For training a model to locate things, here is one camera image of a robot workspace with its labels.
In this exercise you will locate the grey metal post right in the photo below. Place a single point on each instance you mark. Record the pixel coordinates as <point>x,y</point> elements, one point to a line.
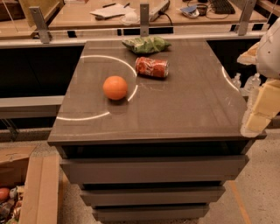
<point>242,27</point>

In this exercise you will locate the clear sanitizer bottle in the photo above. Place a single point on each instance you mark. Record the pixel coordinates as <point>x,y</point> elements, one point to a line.
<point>252,82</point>

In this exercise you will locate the grey metal post left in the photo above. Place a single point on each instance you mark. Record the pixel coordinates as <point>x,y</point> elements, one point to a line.
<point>40,23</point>

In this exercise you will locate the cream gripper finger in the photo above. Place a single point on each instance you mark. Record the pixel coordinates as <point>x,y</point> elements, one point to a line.
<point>249,57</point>
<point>265,106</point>

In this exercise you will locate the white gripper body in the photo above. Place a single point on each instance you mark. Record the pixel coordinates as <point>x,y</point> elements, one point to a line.
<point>270,53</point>

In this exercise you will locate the white face mask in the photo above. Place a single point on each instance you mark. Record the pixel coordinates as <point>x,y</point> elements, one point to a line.
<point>129,18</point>

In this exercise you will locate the grey metal post middle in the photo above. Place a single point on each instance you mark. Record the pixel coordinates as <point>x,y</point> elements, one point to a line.
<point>144,19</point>

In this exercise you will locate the orange fruit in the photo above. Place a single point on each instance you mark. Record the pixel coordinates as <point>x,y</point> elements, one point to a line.
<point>115,87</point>

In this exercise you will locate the grey drawer cabinet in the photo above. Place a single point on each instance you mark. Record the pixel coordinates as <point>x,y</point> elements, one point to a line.
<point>165,150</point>

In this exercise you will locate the grey metal post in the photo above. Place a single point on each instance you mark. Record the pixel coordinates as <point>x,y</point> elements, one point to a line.
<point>40,23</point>
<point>144,19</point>
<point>242,27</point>

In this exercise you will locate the white paper stack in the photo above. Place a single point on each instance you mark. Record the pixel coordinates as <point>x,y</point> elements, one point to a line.
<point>113,10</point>

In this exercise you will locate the black keyboard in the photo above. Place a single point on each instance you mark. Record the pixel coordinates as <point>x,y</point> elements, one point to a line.
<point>222,7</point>

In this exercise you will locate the green chip bag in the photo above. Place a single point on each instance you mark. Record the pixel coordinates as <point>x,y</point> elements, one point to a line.
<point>144,45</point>

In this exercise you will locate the cardboard box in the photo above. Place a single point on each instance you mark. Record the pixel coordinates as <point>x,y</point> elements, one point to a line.
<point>39,175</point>

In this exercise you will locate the red coke can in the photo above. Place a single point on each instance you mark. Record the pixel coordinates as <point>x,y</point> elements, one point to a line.
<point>152,67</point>

